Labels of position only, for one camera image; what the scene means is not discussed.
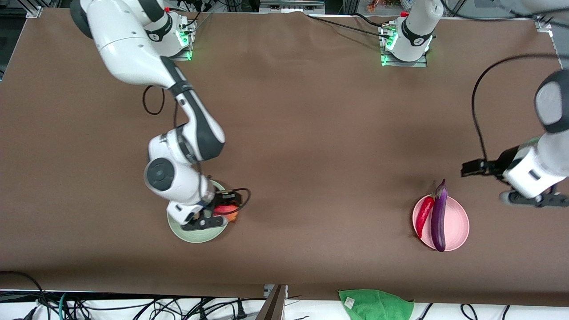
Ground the grey metal device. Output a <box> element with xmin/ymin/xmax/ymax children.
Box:
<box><xmin>259</xmin><ymin>0</ymin><xmax>326</xmax><ymax>14</ymax></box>

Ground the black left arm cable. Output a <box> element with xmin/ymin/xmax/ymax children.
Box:
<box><xmin>471</xmin><ymin>53</ymin><xmax>561</xmax><ymax>163</ymax></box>

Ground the red chili pepper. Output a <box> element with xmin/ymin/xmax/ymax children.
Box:
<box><xmin>416</xmin><ymin>193</ymin><xmax>435</xmax><ymax>239</ymax></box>

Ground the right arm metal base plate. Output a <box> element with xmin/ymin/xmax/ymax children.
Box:
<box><xmin>146</xmin><ymin>12</ymin><xmax>193</xmax><ymax>61</ymax></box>

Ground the brown table cover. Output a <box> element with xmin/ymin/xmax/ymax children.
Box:
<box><xmin>0</xmin><ymin>8</ymin><xmax>569</xmax><ymax>307</ymax></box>

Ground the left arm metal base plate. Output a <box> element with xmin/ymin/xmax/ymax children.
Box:
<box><xmin>381</xmin><ymin>24</ymin><xmax>428</xmax><ymax>68</ymax></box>

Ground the aluminium post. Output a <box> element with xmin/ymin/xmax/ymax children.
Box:
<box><xmin>257</xmin><ymin>284</ymin><xmax>288</xmax><ymax>320</ymax></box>

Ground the green cloth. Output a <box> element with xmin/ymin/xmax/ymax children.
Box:
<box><xmin>338</xmin><ymin>289</ymin><xmax>415</xmax><ymax>320</ymax></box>

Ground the pale green plate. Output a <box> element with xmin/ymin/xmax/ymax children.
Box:
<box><xmin>167</xmin><ymin>179</ymin><xmax>230</xmax><ymax>244</ymax></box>

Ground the pink plate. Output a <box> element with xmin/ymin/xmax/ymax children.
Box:
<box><xmin>412</xmin><ymin>193</ymin><xmax>470</xmax><ymax>252</ymax></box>

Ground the teal cable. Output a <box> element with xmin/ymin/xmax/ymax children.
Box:
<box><xmin>58</xmin><ymin>292</ymin><xmax>72</xmax><ymax>320</ymax></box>

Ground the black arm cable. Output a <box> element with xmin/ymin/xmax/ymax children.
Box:
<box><xmin>142</xmin><ymin>85</ymin><xmax>251</xmax><ymax>218</ymax></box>
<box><xmin>471</xmin><ymin>53</ymin><xmax>561</xmax><ymax>163</ymax></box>

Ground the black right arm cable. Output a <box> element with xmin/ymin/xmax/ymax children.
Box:
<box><xmin>142</xmin><ymin>85</ymin><xmax>251</xmax><ymax>218</ymax></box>

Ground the purple eggplant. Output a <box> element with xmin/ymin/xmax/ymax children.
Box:
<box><xmin>430</xmin><ymin>179</ymin><xmax>449</xmax><ymax>252</ymax></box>

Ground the black cable to base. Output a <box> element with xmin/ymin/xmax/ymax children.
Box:
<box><xmin>307</xmin><ymin>13</ymin><xmax>394</xmax><ymax>38</ymax></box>

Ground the red pomegranate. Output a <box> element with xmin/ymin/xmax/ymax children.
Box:
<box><xmin>215</xmin><ymin>202</ymin><xmax>239</xmax><ymax>223</ymax></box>

